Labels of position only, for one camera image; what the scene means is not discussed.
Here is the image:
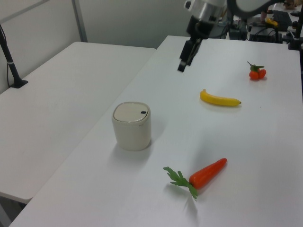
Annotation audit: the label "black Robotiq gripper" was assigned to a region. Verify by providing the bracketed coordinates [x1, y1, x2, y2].
[177, 15, 215, 72]

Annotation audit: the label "black clamp camera stand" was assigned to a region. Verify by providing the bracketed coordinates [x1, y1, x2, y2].
[287, 10, 303, 51]

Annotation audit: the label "cream round garbage bin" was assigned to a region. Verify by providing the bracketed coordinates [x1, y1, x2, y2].
[111, 101, 152, 152]

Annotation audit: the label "black electronics box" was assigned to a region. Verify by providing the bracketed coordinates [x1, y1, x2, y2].
[247, 23, 285, 44]

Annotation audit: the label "orange toy carrot green leaves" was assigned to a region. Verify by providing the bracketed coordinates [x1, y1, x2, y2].
[162, 157, 228, 201]

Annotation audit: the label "yellow toy banana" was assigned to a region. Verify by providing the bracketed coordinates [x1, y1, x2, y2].
[199, 88, 242, 107]

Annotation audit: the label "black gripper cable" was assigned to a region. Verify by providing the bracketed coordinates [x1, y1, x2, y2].
[222, 0, 239, 38]

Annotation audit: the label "black pole stand with base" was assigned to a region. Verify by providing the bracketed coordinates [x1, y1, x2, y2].
[0, 23, 29, 89]

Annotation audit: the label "orange toy tangerine cluster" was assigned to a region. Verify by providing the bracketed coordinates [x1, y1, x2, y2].
[247, 61, 267, 81]

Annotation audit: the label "cream garbage bin lid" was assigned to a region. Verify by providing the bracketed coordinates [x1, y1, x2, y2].
[113, 102, 150, 123]

